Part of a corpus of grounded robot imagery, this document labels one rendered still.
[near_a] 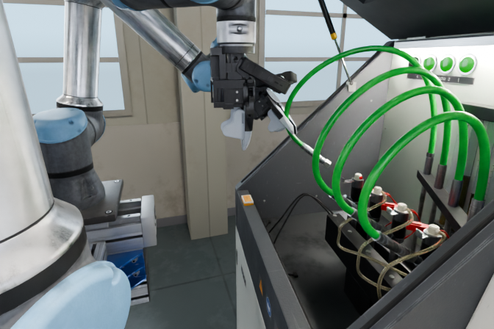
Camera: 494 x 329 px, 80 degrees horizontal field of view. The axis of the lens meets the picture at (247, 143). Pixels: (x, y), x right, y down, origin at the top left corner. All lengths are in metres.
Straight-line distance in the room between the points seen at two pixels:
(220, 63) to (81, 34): 0.44
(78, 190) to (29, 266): 0.61
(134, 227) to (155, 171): 1.67
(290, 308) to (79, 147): 0.59
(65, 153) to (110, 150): 1.66
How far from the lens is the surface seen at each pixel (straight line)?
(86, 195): 0.85
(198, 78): 0.73
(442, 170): 0.81
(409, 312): 0.51
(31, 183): 0.23
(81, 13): 0.91
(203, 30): 2.10
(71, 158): 0.81
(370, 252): 0.75
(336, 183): 0.56
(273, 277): 0.68
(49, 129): 0.79
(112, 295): 0.27
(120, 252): 0.89
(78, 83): 0.91
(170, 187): 2.56
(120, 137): 2.42
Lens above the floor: 1.40
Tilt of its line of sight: 17 degrees down
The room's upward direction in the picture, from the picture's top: straight up
